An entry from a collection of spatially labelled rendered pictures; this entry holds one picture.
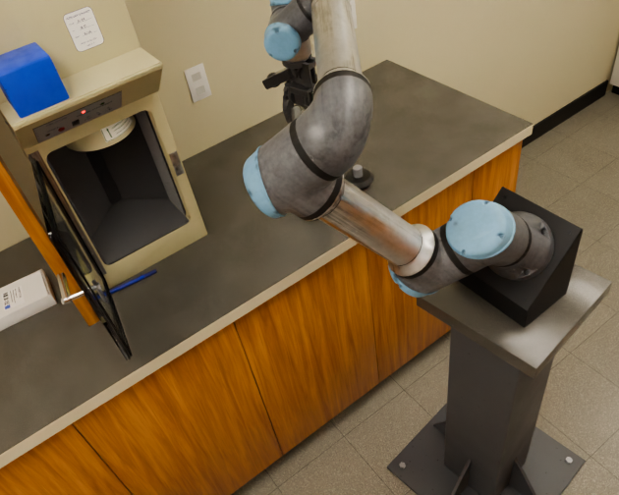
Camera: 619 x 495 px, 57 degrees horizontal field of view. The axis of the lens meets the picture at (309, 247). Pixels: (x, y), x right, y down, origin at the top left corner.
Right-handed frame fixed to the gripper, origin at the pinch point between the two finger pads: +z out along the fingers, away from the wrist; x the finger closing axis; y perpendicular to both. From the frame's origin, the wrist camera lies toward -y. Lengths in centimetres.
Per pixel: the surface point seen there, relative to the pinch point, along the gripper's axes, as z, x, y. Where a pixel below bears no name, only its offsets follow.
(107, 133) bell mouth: -12.9, -37.8, -26.2
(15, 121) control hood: -30, -57, -18
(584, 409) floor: 122, 41, 78
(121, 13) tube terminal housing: -37, -26, -21
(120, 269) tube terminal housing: 23, -50, -27
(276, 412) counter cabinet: 85, -38, 4
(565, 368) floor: 122, 54, 66
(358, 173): 22.5, 14.2, 4.9
